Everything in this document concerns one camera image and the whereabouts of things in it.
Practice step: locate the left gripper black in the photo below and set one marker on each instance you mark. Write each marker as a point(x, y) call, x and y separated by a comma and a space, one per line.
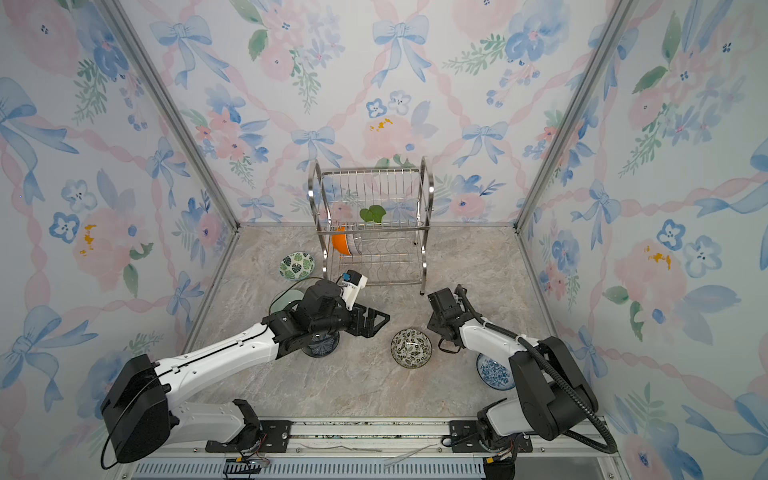
point(370, 329)

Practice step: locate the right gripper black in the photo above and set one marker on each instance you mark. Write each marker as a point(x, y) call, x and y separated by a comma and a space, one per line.
point(433, 323)

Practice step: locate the black white floral bowl front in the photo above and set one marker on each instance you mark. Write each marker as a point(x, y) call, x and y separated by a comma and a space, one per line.
point(411, 348)

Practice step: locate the blue white patterned plate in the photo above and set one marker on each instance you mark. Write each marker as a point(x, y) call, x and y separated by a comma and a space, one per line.
point(494, 374)

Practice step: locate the white bowl orange outside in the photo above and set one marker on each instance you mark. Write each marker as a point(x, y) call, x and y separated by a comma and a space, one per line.
point(343, 242)

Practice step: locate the stainless steel dish rack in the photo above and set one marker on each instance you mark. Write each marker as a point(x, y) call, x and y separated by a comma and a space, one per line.
point(395, 251)

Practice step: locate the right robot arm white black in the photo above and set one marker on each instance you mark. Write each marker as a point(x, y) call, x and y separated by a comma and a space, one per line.
point(553, 397)

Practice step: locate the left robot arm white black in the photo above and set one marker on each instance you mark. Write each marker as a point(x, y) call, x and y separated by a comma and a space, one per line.
point(148, 406)

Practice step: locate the green leaf-shaped dish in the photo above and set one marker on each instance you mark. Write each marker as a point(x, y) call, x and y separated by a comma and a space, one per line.
point(373, 214)

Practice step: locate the dark blue flower bowl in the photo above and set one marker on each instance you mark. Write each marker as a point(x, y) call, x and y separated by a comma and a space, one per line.
point(322, 347)

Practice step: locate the pale green plate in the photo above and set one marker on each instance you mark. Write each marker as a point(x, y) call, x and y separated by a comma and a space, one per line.
point(285, 299)

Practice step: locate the green leaf pattern bowl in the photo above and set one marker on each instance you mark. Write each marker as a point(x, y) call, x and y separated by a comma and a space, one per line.
point(297, 266)

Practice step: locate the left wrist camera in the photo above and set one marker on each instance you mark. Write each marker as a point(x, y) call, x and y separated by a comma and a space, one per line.
point(351, 283)

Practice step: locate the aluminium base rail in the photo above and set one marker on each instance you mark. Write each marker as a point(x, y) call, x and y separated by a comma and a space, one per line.
point(380, 448)

